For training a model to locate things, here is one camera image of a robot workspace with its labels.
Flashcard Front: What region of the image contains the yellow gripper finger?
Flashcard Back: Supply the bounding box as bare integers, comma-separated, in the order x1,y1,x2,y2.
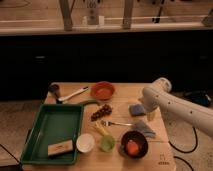
147,111,156,122

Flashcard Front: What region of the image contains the blue cloth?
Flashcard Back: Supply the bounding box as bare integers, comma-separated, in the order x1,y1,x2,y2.
131,120,156,138

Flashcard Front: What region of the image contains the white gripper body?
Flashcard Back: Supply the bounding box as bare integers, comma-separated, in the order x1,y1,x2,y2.
139,96,159,114

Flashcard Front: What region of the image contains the white cup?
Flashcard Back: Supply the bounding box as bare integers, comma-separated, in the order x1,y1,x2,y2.
76,133,95,153

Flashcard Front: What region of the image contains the purple grapes toy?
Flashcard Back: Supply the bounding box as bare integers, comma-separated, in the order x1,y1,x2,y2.
91,104,112,121

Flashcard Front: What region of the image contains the dark bowl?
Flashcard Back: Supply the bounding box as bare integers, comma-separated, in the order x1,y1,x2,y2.
120,131,148,159

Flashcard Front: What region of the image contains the red bowl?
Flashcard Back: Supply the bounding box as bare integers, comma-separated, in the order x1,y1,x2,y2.
91,81,115,100

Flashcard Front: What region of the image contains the black cable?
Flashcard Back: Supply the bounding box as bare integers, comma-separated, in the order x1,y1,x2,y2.
168,126,199,154

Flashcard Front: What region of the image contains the wooden block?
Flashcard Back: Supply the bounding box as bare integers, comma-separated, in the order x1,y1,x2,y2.
48,140,73,156

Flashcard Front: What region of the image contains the blue sponge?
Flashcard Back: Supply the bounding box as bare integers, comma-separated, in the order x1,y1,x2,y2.
129,104,145,116

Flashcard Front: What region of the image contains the green plastic tray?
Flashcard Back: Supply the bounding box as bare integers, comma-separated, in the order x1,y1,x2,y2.
20,104,84,165

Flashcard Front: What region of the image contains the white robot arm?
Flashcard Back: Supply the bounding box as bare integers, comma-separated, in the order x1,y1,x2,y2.
140,77,213,138

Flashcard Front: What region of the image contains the green cup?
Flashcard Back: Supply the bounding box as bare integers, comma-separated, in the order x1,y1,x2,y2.
100,135,115,152

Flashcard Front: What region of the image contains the silver fork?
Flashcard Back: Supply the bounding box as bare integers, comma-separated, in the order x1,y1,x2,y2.
101,120,132,126

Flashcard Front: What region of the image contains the orange ball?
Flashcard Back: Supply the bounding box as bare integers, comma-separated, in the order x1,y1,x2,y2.
126,140,139,156

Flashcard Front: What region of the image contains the yellow banana toy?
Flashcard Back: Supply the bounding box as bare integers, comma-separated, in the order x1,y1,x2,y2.
94,121,110,136

